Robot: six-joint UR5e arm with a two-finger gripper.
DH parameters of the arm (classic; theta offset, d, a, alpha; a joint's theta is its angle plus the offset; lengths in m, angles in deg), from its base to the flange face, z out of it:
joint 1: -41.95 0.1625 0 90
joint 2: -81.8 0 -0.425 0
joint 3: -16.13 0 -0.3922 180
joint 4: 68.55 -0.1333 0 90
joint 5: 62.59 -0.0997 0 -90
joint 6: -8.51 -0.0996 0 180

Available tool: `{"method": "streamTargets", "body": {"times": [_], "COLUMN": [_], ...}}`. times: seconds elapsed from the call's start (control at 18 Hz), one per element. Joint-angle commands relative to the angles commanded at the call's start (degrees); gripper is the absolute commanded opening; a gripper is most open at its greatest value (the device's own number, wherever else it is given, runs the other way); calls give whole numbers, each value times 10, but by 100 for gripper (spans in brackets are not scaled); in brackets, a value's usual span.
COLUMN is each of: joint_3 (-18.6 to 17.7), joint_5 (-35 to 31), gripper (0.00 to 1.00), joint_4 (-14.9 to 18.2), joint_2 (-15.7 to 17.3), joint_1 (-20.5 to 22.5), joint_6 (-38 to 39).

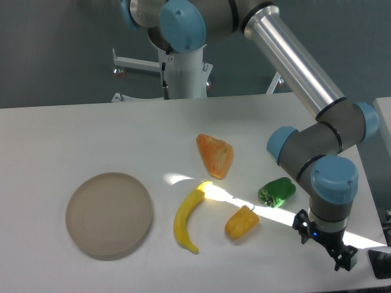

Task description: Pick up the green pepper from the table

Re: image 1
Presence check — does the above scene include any yellow banana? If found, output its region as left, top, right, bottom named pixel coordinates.
left=173, top=181, right=213, bottom=254

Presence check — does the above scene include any orange pepper slice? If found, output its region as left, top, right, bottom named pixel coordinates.
left=196, top=134, right=233, bottom=179

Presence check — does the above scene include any white side table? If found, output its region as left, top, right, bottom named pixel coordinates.
left=373, top=97, right=391, bottom=140

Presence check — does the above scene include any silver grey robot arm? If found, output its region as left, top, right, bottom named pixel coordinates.
left=119, top=1, right=379, bottom=270

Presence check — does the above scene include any beige round plate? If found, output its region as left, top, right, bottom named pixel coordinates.
left=65, top=172, right=153, bottom=261

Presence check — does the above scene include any small yellow-orange pepper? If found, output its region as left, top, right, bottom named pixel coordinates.
left=224, top=206, right=260, bottom=240

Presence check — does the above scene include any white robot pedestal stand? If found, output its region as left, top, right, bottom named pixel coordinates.
left=112, top=46, right=285, bottom=101

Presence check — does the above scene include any black cable on pedestal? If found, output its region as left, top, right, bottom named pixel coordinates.
left=160, top=42, right=174, bottom=100

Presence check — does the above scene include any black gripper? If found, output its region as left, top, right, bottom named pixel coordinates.
left=292, top=209, right=358, bottom=271

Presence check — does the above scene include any green bell pepper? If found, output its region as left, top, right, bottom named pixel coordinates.
left=258, top=177, right=296, bottom=208

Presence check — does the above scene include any black device at table edge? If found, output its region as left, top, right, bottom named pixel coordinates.
left=367, top=209, right=391, bottom=280

